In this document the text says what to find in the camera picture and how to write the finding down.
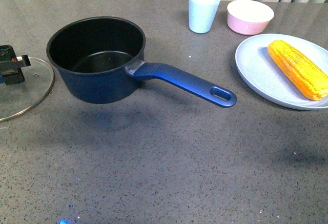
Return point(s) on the dark blue saucepan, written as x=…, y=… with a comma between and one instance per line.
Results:
x=101, y=61

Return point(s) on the light blue plate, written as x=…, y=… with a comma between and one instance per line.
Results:
x=261, y=74

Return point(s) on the yellow corn cob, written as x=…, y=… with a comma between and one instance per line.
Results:
x=305, y=75

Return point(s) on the light blue plastic cup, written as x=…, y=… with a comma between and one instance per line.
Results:
x=202, y=14

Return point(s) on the glass lid with blue knob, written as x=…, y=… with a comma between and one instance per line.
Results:
x=20, y=98

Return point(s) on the pink bowl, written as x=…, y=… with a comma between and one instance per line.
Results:
x=248, y=17

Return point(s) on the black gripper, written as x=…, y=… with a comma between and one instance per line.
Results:
x=11, y=73

